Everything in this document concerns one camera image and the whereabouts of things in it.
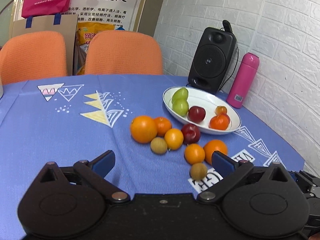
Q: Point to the dark red plum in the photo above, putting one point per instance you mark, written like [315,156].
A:
[196,114]
[191,134]

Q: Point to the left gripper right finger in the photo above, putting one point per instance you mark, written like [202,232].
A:
[233,173]

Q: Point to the tan longan fruit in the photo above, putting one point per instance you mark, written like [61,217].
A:
[158,146]

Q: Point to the framed Chinese text poster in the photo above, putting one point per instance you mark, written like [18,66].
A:
[124,14]

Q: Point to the large orange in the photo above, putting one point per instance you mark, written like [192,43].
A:
[143,129]

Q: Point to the brown paper bag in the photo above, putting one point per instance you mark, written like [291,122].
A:
[56,32]

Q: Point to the blue printed tablecloth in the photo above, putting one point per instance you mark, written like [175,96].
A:
[76,118]

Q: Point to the red orange tomato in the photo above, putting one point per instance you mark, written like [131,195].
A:
[220,110]

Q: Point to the mandarin orange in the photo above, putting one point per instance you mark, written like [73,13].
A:
[218,122]
[163,125]

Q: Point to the small red tomato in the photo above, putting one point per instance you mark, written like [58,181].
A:
[227,117]

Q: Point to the yellow snack bag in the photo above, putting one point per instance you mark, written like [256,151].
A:
[85,32]

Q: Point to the orange chair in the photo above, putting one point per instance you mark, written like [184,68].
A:
[20,61]
[123,52]

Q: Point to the white ceramic plate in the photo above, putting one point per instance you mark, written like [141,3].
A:
[204,105]

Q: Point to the pink thermos bottle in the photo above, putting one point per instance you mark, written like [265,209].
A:
[243,80]

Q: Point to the black loudspeaker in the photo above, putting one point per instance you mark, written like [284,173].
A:
[212,58]

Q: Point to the small orange kumquat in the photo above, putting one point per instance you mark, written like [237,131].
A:
[194,153]

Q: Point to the left orange chair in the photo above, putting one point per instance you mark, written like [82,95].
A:
[20,61]

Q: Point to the right orange chair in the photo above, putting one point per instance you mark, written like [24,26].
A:
[123,52]

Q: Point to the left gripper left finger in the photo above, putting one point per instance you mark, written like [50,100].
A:
[93,173]

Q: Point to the small yellow orange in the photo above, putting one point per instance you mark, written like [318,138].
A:
[174,138]

